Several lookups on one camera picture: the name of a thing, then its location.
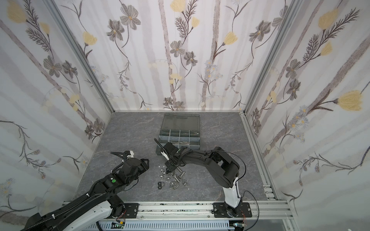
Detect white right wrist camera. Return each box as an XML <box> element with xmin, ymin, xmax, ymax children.
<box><xmin>161</xmin><ymin>151</ymin><xmax>169</xmax><ymax>161</ymax></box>

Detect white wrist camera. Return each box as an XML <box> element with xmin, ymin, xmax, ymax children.
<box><xmin>124</xmin><ymin>150</ymin><xmax>135</xmax><ymax>159</ymax></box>
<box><xmin>161</xmin><ymin>151</ymin><xmax>169</xmax><ymax>161</ymax></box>

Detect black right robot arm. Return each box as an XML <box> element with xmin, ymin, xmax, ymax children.
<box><xmin>154</xmin><ymin>139</ymin><xmax>242</xmax><ymax>212</ymax></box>

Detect silver wing nut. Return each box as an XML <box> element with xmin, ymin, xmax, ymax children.
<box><xmin>170</xmin><ymin>182</ymin><xmax>179</xmax><ymax>190</ymax></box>

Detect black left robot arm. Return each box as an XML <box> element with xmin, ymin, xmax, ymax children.
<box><xmin>23</xmin><ymin>151</ymin><xmax>149</xmax><ymax>231</ymax></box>

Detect white slotted cable duct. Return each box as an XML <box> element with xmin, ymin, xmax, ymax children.
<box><xmin>99</xmin><ymin>220</ymin><xmax>235</xmax><ymax>231</ymax></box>

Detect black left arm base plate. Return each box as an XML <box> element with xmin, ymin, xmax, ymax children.
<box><xmin>122</xmin><ymin>203</ymin><xmax>139</xmax><ymax>219</ymax></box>

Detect black corrugated cable hose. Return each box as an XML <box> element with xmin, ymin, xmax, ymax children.
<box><xmin>21</xmin><ymin>193</ymin><xmax>90</xmax><ymax>231</ymax></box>

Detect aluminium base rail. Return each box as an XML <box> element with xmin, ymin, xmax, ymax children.
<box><xmin>120</xmin><ymin>201</ymin><xmax>293</xmax><ymax>221</ymax></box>

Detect green plastic organizer box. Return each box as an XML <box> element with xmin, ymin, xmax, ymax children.
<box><xmin>159</xmin><ymin>113</ymin><xmax>200</xmax><ymax>150</ymax></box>

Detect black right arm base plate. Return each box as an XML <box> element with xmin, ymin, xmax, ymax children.
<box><xmin>211</xmin><ymin>202</ymin><xmax>252</xmax><ymax>218</ymax></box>

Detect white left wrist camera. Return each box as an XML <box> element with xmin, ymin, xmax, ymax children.
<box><xmin>124</xmin><ymin>150</ymin><xmax>135</xmax><ymax>159</ymax></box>

